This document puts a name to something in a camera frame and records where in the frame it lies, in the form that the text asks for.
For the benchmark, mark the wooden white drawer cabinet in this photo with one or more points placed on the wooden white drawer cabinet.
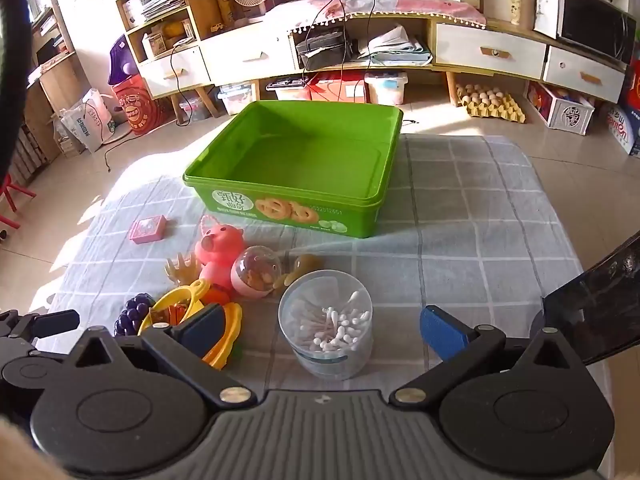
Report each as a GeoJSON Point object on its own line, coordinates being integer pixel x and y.
{"type": "Point", "coordinates": [250, 55]}

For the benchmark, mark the yellow orange plastic toy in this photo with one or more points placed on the yellow orange plastic toy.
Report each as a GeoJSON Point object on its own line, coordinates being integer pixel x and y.
{"type": "Point", "coordinates": [232, 325]}

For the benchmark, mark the green plastic bin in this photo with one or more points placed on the green plastic bin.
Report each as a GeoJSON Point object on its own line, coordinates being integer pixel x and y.
{"type": "Point", "coordinates": [300, 160]}

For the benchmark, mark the black device on shelf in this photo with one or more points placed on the black device on shelf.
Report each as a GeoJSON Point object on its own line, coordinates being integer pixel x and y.
{"type": "Point", "coordinates": [322, 50]}

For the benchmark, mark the black glossy board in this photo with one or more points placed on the black glossy board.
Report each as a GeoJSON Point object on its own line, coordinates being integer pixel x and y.
{"type": "Point", "coordinates": [590, 300]}

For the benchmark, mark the small clear storage box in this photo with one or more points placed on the small clear storage box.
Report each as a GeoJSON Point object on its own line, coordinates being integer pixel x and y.
{"type": "Point", "coordinates": [195, 109]}

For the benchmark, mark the white red printed box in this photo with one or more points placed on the white red printed box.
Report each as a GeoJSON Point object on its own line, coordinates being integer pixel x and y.
{"type": "Point", "coordinates": [560, 110]}

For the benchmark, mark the wooden side shelf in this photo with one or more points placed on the wooden side shelf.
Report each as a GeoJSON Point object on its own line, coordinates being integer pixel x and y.
{"type": "Point", "coordinates": [50, 55]}

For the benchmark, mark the grey checkered blanket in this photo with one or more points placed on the grey checkered blanket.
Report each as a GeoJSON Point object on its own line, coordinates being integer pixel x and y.
{"type": "Point", "coordinates": [475, 210]}

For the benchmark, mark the clear cotton swab jar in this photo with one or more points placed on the clear cotton swab jar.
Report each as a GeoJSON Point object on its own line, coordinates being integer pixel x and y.
{"type": "Point", "coordinates": [325, 355]}

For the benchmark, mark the small pink box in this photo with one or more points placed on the small pink box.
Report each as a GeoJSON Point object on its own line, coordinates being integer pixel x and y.
{"type": "Point", "coordinates": [147, 229]}

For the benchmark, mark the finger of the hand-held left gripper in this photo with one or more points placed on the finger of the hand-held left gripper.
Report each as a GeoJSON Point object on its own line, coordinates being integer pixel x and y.
{"type": "Point", "coordinates": [55, 324]}

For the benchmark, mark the pink pig toy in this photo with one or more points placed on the pink pig toy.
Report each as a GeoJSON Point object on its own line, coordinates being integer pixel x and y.
{"type": "Point", "coordinates": [220, 247]}

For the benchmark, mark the red cardboard box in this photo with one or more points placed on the red cardboard box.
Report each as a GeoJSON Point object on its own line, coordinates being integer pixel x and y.
{"type": "Point", "coordinates": [335, 87]}

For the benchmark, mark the stack of papers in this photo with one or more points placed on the stack of papers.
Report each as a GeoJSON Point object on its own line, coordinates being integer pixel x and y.
{"type": "Point", "coordinates": [155, 2]}

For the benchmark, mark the pink clear capsule toy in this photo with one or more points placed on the pink clear capsule toy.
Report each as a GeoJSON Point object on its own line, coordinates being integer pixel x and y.
{"type": "Point", "coordinates": [255, 272]}

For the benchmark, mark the white printed bag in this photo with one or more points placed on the white printed bag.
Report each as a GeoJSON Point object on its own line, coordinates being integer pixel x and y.
{"type": "Point", "coordinates": [87, 120]}

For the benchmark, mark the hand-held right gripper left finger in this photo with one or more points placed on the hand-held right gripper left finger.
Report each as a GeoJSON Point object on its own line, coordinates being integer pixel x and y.
{"type": "Point", "coordinates": [202, 330]}

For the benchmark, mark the purple plastic seat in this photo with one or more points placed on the purple plastic seat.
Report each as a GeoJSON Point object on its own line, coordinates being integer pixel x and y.
{"type": "Point", "coordinates": [120, 60]}

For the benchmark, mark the pink lace cabinet cloth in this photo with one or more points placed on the pink lace cabinet cloth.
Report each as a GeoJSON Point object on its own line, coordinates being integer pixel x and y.
{"type": "Point", "coordinates": [400, 5]}

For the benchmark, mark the folded white papers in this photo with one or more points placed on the folded white papers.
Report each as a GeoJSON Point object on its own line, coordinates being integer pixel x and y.
{"type": "Point", "coordinates": [395, 45]}

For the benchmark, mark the yellow egg tray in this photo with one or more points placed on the yellow egg tray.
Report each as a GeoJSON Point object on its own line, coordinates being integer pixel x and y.
{"type": "Point", "coordinates": [487, 102]}

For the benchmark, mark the blue white carton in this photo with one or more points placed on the blue white carton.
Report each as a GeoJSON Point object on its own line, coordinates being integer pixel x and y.
{"type": "Point", "coordinates": [622, 130]}

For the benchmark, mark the brown translucent toy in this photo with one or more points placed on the brown translucent toy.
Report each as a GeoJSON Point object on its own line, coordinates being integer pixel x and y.
{"type": "Point", "coordinates": [302, 265]}

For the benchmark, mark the purple toy grapes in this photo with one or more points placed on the purple toy grapes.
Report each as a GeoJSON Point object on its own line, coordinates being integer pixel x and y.
{"type": "Point", "coordinates": [130, 315]}

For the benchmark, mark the black microwave oven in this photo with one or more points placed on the black microwave oven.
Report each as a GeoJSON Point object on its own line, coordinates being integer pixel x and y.
{"type": "Point", "coordinates": [595, 22]}

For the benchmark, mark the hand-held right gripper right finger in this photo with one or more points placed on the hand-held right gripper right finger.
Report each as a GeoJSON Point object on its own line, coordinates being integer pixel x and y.
{"type": "Point", "coordinates": [442, 332]}

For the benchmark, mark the yellow toy pot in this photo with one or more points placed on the yellow toy pot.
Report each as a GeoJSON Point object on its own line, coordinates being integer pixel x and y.
{"type": "Point", "coordinates": [162, 302]}

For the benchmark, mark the red stool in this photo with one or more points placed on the red stool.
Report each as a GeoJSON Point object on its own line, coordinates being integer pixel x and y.
{"type": "Point", "coordinates": [15, 200]}

